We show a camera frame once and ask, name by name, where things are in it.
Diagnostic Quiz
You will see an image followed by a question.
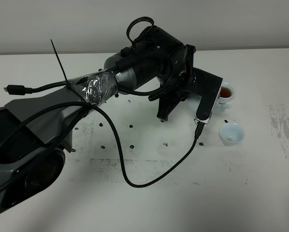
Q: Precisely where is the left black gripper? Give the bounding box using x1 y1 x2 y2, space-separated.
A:
132 25 195 121

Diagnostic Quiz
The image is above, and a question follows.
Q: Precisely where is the pale blue porcelain teapot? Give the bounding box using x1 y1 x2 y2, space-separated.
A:
186 93 231 119

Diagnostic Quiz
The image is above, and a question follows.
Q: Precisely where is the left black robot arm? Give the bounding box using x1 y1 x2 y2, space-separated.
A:
0 26 196 213

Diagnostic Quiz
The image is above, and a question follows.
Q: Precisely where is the far pale blue teacup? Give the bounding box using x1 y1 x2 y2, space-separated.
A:
218 83 235 104

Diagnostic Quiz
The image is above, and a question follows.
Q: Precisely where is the pale blue teacup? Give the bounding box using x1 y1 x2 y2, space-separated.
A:
219 123 245 146
218 83 235 104

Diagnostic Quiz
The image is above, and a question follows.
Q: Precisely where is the near pale blue teacup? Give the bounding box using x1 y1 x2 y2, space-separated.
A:
219 123 245 146

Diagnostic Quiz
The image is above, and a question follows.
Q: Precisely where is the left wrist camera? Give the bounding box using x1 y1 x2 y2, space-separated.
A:
189 68 223 124

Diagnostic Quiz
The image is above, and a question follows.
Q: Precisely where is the black cable tie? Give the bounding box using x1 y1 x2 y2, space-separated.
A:
50 39 70 86

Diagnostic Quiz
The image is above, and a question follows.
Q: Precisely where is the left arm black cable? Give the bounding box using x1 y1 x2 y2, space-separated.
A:
0 16 205 194

